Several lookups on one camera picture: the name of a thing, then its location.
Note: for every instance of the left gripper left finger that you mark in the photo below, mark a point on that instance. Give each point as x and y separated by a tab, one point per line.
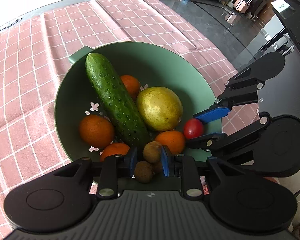
114	167

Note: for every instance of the brown longan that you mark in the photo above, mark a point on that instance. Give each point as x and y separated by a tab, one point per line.
152	152
157	168
143	172

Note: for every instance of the green colander bowl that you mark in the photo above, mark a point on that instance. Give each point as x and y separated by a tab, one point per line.
153	66

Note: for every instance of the black dining table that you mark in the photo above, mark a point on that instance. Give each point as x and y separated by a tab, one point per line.
288	12

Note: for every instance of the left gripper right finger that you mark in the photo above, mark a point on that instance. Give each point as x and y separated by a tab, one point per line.
185	172

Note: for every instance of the green cucumber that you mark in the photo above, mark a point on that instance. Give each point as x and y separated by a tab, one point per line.
119	105

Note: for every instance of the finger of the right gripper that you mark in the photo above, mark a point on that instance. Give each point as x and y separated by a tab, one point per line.
242	88
215	139

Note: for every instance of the yellow-green pear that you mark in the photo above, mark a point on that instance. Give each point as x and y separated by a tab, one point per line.
160	108

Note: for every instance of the orange tangerine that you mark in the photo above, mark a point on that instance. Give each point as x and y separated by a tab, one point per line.
116	148
174	140
96	131
132	85

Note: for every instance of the red cherry tomato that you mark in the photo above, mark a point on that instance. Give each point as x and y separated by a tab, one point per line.
193	128

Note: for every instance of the orange tangerine on cloth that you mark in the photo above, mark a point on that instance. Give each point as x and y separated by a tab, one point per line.
96	131

